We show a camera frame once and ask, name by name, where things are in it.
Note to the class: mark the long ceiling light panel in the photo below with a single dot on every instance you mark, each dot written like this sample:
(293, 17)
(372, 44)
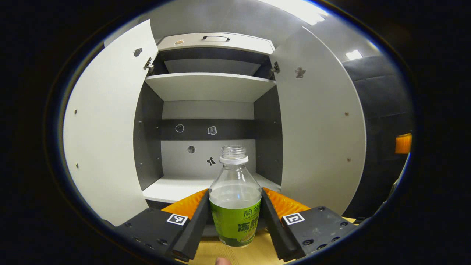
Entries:
(301, 9)

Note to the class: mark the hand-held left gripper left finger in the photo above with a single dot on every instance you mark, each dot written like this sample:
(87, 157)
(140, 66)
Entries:
(193, 232)

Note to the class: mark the clear bottle with green label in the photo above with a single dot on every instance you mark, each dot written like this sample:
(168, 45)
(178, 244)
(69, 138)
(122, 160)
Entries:
(235, 221)

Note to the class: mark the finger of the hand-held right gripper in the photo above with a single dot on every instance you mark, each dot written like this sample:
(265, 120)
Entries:
(403, 143)

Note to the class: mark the small ceiling light panel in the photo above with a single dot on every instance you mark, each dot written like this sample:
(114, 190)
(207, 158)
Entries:
(353, 55)

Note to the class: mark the white cabinet door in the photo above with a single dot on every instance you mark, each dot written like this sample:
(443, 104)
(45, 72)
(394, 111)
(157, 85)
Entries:
(106, 129)
(320, 129)

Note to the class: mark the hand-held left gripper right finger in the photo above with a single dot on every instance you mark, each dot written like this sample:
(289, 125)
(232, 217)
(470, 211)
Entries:
(276, 232)

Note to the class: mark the white and grey cabinet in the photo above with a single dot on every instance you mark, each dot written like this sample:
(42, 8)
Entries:
(209, 86)

